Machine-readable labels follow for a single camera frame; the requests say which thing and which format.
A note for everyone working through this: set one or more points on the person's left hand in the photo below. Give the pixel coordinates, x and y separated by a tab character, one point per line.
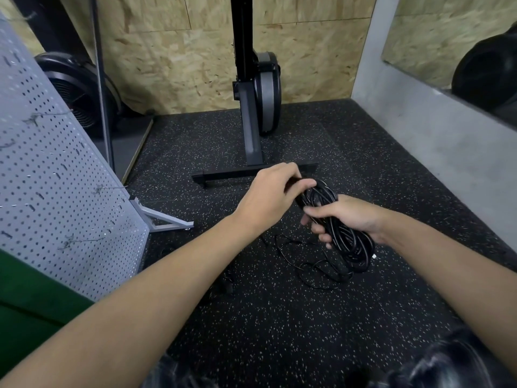
264	197

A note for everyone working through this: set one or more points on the person's right hand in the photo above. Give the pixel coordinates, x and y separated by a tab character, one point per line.
355	216

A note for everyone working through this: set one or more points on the person's right thumb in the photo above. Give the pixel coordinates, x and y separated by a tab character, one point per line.
323	212

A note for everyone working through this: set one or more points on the person's left thumb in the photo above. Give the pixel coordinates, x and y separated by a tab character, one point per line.
303	186

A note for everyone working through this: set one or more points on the person's right forearm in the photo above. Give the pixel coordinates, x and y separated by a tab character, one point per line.
452	274

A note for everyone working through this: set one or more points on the person's left forearm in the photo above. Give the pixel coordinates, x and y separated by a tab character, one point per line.
153	303

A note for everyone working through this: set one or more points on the black upright rowing machine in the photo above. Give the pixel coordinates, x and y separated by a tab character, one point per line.
252	129

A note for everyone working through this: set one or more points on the small black adapter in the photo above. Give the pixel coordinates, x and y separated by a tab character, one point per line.
224	284

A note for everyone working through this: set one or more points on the metal pegboard hook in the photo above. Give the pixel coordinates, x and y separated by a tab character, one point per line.
80	241
48	115
109	189

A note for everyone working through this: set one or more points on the black metal pole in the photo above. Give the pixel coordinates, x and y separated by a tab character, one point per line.
101	96

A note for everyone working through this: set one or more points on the white pegboard stand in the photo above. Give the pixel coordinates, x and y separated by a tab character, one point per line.
60	177

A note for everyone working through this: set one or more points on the black round fan machine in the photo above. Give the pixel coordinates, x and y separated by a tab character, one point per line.
72	88

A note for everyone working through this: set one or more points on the green fabric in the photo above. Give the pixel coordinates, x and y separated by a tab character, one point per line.
32	307

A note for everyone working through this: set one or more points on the wall mirror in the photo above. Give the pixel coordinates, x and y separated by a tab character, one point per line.
444	40

